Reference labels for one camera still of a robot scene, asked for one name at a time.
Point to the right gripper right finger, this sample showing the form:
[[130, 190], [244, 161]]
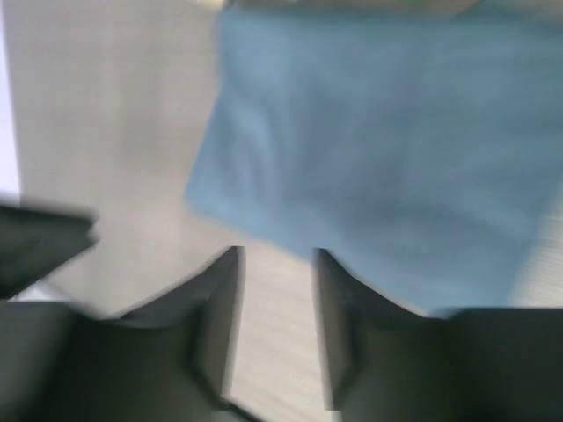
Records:
[[385, 363]]

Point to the grey-blue t shirt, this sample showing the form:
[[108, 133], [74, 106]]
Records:
[[424, 153]]

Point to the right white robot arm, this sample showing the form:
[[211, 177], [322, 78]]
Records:
[[36, 241]]

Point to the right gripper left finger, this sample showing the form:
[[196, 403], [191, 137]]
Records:
[[164, 361]]

